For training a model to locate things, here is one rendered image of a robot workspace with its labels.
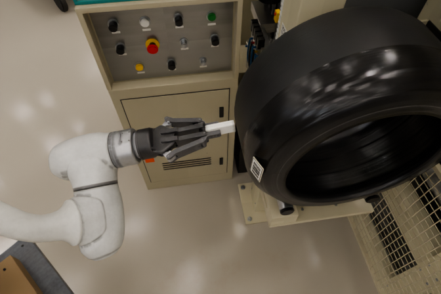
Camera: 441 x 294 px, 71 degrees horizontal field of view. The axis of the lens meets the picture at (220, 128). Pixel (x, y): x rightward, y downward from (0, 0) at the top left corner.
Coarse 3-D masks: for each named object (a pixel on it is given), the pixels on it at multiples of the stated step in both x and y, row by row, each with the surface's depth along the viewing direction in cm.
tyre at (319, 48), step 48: (288, 48) 69; (336, 48) 62; (384, 48) 59; (432, 48) 61; (240, 96) 80; (288, 96) 63; (336, 96) 58; (384, 96) 57; (432, 96) 58; (288, 144) 65; (336, 144) 109; (384, 144) 100; (432, 144) 86; (288, 192) 81; (336, 192) 93
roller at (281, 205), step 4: (280, 204) 97; (284, 204) 96; (288, 204) 96; (280, 208) 96; (284, 208) 95; (288, 208) 95; (292, 208) 96; (280, 212) 96; (284, 212) 96; (288, 212) 96; (292, 212) 97
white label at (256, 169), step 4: (252, 160) 73; (256, 160) 72; (252, 164) 74; (256, 164) 72; (252, 168) 75; (256, 168) 73; (260, 168) 71; (252, 172) 76; (256, 172) 74; (260, 172) 72; (256, 176) 75; (260, 176) 73; (260, 180) 74
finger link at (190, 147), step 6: (204, 138) 73; (186, 144) 73; (192, 144) 72; (198, 144) 72; (204, 144) 73; (174, 150) 72; (180, 150) 72; (186, 150) 72; (192, 150) 73; (168, 156) 71; (174, 156) 72; (180, 156) 73
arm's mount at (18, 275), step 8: (0, 264) 105; (8, 264) 105; (16, 264) 105; (0, 272) 103; (8, 272) 103; (16, 272) 103; (24, 272) 105; (0, 280) 102; (8, 280) 102; (16, 280) 102; (24, 280) 102; (32, 280) 106; (0, 288) 100; (8, 288) 100; (16, 288) 100; (24, 288) 100; (32, 288) 100
